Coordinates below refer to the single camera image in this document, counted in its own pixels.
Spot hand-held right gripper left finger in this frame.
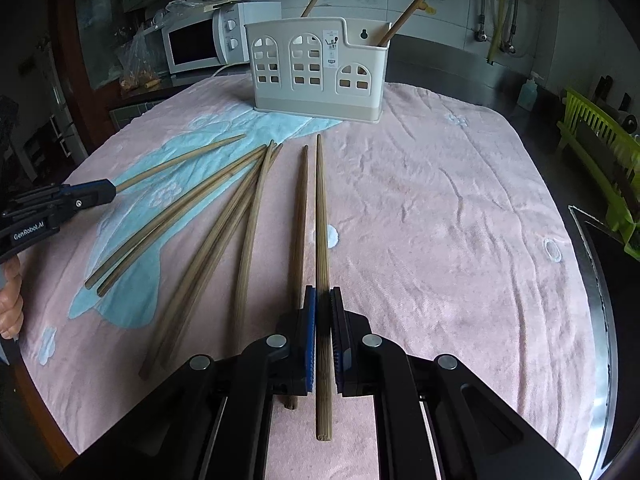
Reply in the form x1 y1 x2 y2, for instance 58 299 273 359
65 285 317 480

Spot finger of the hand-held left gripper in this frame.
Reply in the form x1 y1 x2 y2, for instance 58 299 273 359
50 178 117 216

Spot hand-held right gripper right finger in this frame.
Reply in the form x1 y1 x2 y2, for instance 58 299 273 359
329 286 583 480

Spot bunch of wooden chopsticks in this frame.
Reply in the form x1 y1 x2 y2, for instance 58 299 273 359
83 140 312 411

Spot white plastic chopstick holder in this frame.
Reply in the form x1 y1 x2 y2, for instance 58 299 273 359
243 16 391 125

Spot person's left hand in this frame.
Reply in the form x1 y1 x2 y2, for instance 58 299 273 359
0 256 25 342

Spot green base cabinets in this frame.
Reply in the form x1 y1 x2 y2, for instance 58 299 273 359
109 102 163 132

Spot clear plastic bag with food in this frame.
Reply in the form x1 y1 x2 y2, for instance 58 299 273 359
116 25 162 92

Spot brown framed glass door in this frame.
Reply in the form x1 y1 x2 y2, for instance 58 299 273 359
74 0 123 92

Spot pink and blue towel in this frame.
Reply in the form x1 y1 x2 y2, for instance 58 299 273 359
17 77 594 480

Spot white microwave oven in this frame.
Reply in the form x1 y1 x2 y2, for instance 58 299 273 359
160 1 284 75

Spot clear crumpled plastic bag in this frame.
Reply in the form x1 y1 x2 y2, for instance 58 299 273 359
150 0 211 31

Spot steel sink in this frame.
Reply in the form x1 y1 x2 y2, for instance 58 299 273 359
569 204 621 480

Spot blue soap dispenser bottle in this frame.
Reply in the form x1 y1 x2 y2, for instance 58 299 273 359
517 72 541 111

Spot green plastic dish rack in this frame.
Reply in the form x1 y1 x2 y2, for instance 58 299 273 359
557 87 640 257

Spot yellow gas hose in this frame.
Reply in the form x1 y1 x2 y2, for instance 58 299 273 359
488 0 517 65

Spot braided steel hose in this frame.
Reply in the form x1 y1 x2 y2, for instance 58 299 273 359
502 0 532 55
474 0 490 42

